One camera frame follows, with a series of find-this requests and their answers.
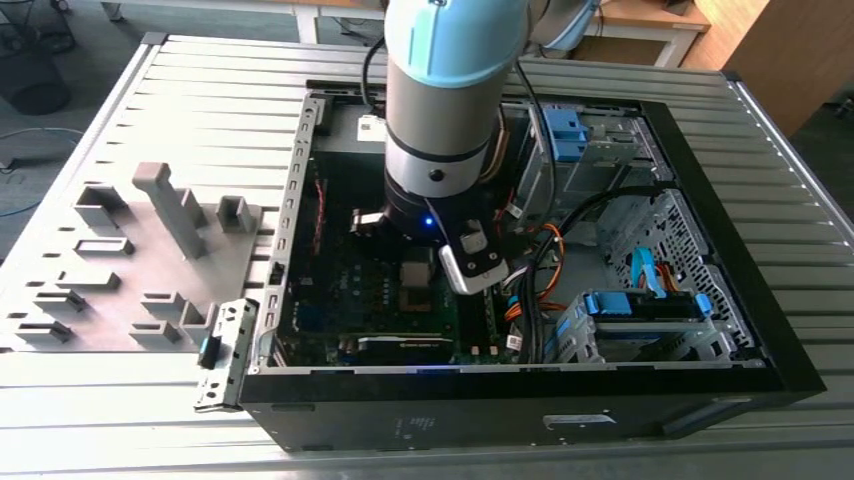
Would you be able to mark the silver CPU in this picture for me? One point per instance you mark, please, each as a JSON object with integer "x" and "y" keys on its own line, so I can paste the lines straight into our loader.
{"x": 416, "y": 276}

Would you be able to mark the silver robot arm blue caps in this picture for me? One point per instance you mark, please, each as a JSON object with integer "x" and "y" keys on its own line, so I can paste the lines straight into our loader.
{"x": 454, "y": 125}

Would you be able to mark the CPU socket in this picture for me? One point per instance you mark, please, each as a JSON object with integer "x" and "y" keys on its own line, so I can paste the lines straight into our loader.
{"x": 416, "y": 300}

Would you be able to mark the grey power supply unit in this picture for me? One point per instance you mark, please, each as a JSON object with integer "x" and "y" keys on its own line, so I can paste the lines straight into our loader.
{"x": 354, "y": 185}

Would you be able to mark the dark green motherboard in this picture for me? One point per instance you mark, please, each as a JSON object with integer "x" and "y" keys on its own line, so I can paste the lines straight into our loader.
{"x": 334, "y": 300}

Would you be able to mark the black RAM slot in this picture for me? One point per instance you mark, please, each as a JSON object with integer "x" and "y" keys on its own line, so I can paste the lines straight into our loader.
{"x": 490, "y": 325}
{"x": 470, "y": 325}

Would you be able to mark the black graphics card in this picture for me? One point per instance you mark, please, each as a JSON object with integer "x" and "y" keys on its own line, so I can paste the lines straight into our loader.
{"x": 400, "y": 345}

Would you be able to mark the blue drive bay latch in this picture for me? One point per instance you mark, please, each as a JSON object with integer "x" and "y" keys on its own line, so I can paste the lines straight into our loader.
{"x": 563, "y": 132}

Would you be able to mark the grey metal drive cage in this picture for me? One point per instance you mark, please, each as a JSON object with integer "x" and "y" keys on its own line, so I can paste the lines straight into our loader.
{"x": 601, "y": 175}

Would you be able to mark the hard disk in blue carrier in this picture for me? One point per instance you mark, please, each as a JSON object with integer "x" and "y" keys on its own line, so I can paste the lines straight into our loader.
{"x": 607, "y": 303}

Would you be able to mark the black open PC case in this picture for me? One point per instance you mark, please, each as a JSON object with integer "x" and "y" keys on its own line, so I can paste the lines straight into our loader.
{"x": 467, "y": 400}

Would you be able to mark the grey parts rack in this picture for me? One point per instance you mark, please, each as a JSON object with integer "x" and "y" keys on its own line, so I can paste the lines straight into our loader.
{"x": 134, "y": 300}

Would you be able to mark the white framed wooden desk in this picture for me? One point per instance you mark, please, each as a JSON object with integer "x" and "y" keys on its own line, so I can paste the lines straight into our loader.
{"x": 641, "y": 22}

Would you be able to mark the black round bin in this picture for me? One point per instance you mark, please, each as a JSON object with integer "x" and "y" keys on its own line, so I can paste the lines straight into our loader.
{"x": 40, "y": 95}

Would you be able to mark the wooden cabinet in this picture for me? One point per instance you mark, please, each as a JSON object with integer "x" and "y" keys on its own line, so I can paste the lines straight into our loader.
{"x": 787, "y": 60}

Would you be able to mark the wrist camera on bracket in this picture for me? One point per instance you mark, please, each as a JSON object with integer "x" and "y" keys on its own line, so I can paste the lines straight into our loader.
{"x": 366, "y": 222}

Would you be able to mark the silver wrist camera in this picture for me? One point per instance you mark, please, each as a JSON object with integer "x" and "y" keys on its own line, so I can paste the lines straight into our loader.
{"x": 477, "y": 280}

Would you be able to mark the grey hinged expansion bracket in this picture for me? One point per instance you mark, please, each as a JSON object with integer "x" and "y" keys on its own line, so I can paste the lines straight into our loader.
{"x": 230, "y": 350}

